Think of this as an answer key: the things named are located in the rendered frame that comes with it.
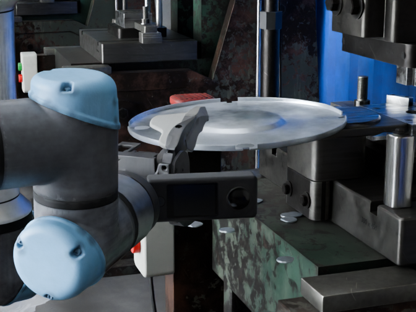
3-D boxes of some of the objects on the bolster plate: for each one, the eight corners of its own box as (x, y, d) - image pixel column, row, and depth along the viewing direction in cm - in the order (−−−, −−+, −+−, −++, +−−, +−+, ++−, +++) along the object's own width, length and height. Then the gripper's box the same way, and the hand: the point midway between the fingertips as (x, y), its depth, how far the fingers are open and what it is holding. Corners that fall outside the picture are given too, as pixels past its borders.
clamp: (366, 151, 137) (369, 84, 135) (318, 129, 153) (320, 69, 150) (400, 148, 139) (404, 82, 137) (350, 127, 155) (352, 67, 152)
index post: (393, 209, 108) (397, 131, 106) (381, 202, 111) (384, 126, 109) (413, 207, 109) (418, 130, 107) (400, 200, 112) (405, 125, 110)
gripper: (72, 124, 90) (153, 83, 108) (81, 277, 95) (157, 212, 113) (151, 130, 87) (220, 87, 106) (157, 288, 92) (221, 220, 110)
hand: (208, 155), depth 108 cm, fingers open, 10 cm apart
